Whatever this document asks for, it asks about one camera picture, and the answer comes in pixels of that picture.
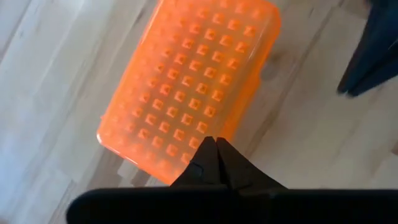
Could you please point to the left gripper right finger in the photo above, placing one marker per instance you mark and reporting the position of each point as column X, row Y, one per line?
column 245, row 174

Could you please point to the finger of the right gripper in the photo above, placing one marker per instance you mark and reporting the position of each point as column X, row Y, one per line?
column 379, row 74
column 376, row 37

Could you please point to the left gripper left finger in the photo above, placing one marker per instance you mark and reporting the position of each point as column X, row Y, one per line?
column 202, row 168

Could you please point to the orange-lidded clear plastic box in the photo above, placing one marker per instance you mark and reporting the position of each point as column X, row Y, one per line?
column 186, row 77

